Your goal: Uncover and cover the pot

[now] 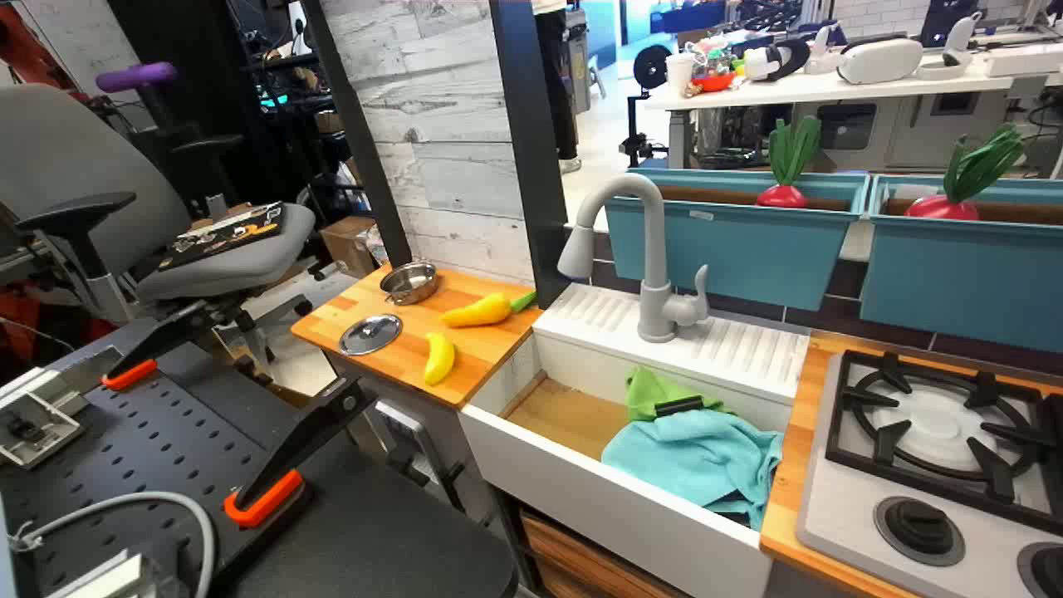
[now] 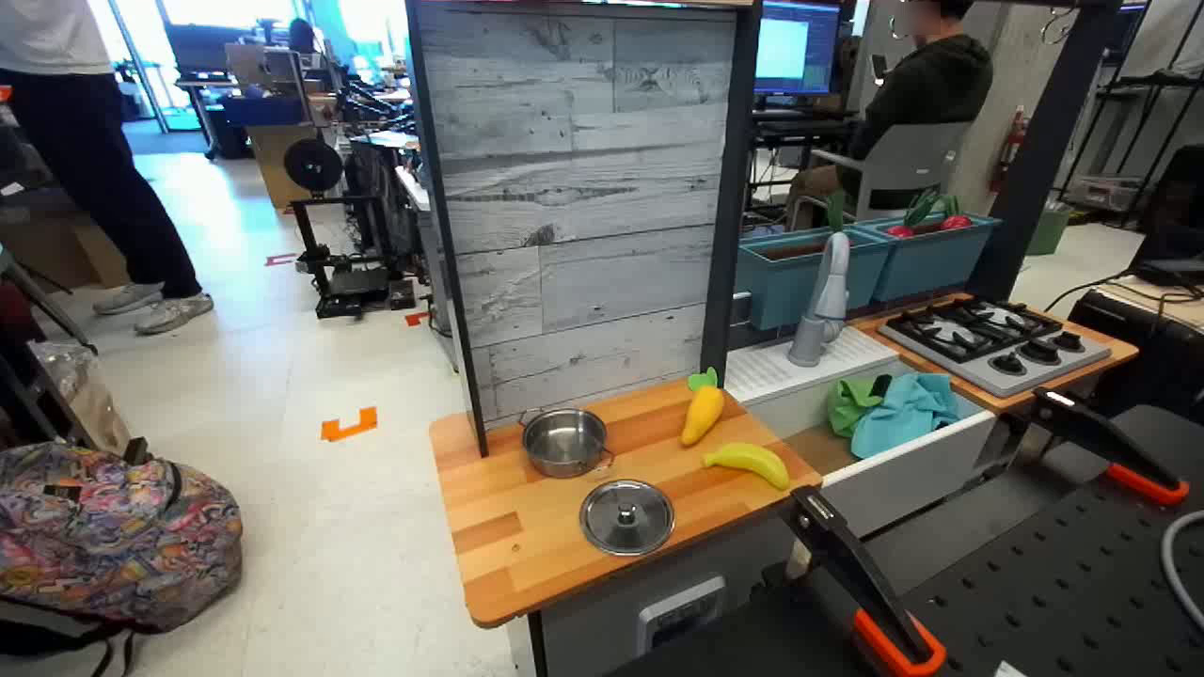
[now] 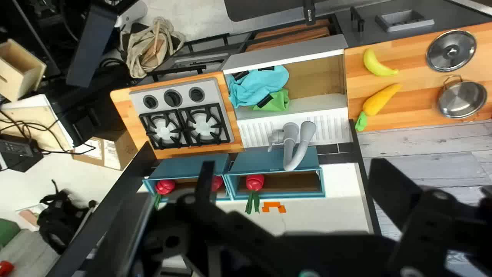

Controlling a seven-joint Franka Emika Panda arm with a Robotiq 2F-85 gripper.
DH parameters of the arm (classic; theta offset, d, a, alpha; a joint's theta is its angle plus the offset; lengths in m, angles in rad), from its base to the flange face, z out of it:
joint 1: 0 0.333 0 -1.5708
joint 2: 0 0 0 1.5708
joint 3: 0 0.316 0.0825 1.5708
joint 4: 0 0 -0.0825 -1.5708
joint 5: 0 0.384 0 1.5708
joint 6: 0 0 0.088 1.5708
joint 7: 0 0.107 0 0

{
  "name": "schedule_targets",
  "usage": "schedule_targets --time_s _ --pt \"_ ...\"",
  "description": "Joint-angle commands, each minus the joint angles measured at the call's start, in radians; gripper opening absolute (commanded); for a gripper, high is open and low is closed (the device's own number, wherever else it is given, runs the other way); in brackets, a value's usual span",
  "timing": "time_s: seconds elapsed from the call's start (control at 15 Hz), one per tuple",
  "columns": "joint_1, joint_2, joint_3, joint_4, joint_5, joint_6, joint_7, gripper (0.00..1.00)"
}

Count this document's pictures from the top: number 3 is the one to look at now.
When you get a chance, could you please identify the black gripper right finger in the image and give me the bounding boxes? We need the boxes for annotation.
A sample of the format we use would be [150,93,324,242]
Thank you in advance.
[367,159,492,277]

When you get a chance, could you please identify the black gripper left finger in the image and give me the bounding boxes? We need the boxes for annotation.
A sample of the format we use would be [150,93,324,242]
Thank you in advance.
[144,161,289,277]

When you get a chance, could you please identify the steel pot lid black knob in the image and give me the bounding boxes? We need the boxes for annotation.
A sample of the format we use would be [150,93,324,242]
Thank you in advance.
[424,30,478,74]

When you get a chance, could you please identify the small steel pot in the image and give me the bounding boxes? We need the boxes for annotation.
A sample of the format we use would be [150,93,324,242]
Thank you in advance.
[435,76,489,122]

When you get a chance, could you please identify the red toy radish green leaves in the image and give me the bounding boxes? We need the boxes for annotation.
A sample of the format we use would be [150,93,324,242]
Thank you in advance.
[209,176,226,194]
[244,174,267,216]
[152,179,178,210]

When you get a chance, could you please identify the teal planter box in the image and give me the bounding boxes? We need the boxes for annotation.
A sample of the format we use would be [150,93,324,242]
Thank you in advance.
[224,148,327,202]
[141,153,232,204]

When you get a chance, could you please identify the grey toy faucet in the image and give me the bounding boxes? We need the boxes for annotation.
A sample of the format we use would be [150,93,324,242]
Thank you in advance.
[266,121,318,173]

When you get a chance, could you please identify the brown cardboard box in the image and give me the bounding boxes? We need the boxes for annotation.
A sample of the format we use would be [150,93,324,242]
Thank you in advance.
[70,130,140,173]

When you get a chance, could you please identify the small orange carrot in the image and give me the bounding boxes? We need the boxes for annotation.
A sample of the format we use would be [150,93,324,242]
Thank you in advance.
[353,84,402,133]

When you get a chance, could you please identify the grey toy stove black grates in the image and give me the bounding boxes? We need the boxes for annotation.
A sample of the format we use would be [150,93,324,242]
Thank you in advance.
[127,78,233,151]

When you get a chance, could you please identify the teal cloth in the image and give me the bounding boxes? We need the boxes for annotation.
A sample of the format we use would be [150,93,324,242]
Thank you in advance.
[226,65,290,110]

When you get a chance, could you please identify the yellow toy banana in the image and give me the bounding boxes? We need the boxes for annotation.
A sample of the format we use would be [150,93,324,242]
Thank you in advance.
[361,48,399,79]

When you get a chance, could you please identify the beige canvas tote bag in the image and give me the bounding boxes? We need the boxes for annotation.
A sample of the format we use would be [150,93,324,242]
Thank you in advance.
[118,17,186,82]

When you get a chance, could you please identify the black power adapter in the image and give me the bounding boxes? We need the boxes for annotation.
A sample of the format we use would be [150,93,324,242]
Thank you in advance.
[0,134,44,174]

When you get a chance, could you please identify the wooden cabinet front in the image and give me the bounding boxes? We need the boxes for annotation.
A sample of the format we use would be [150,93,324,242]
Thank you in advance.
[244,19,344,53]

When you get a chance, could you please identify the light wooden box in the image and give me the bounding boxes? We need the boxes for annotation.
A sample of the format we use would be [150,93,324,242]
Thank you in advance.
[0,38,47,104]

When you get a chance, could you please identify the black frame post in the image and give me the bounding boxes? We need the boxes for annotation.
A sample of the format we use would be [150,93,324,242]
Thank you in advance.
[46,144,158,277]

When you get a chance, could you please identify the black strap bundle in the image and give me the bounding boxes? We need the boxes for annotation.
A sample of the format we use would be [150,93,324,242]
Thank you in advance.
[35,179,98,256]

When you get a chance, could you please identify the grey cabinet handle box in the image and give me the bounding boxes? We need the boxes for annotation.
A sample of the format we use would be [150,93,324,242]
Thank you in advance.
[373,8,436,36]

